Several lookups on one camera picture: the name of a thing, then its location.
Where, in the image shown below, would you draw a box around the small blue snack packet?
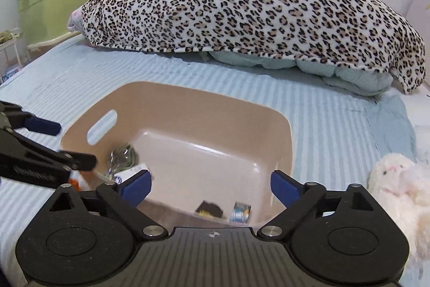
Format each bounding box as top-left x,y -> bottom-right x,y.
229,201 -> 253,223

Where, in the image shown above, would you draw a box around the clear crinkled plastic wrapper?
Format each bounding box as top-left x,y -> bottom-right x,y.
107,144 -> 139,174

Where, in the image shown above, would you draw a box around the white wire rack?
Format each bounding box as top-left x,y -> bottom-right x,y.
0,27 -> 23,81

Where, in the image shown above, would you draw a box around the pink pillow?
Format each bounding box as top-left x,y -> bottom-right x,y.
67,6 -> 85,33

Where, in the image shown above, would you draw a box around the green plastic storage box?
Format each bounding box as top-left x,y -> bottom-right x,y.
13,0 -> 113,51

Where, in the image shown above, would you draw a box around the blue striped bed sheet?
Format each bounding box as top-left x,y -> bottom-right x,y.
0,34 -> 419,287

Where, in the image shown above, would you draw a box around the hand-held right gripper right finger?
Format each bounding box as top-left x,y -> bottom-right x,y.
257,169 -> 381,239

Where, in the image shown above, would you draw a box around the beige plastic bin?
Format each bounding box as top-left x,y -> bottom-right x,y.
60,81 -> 293,229

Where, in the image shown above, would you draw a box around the black and yellow snack packet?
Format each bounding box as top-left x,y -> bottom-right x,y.
195,200 -> 224,218

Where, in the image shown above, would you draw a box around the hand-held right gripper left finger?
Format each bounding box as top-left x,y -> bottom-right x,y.
50,169 -> 169,240

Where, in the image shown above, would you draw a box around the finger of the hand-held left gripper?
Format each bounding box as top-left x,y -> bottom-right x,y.
0,126 -> 98,172
0,101 -> 62,137

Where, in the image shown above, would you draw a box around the white and blue packet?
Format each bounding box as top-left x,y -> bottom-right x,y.
113,163 -> 151,186

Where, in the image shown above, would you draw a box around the pale blue quilt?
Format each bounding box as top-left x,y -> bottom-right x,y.
201,51 -> 394,97

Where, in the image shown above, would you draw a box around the leopard print blanket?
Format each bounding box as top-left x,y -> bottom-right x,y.
69,0 -> 427,95

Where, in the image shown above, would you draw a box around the white plush toy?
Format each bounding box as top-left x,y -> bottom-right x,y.
367,153 -> 430,271

